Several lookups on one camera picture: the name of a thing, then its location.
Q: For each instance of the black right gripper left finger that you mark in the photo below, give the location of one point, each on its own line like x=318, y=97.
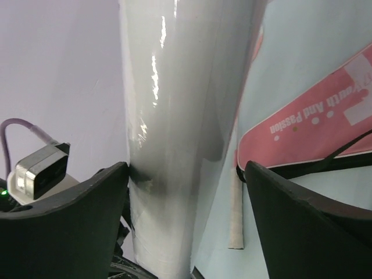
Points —
x=71, y=234

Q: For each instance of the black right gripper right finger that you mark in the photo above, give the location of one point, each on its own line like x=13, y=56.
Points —
x=304, y=234

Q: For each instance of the white shuttlecock tube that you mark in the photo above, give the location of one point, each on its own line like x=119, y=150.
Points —
x=185, y=65

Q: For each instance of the pink racket bag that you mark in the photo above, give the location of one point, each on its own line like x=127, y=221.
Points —
x=326, y=128

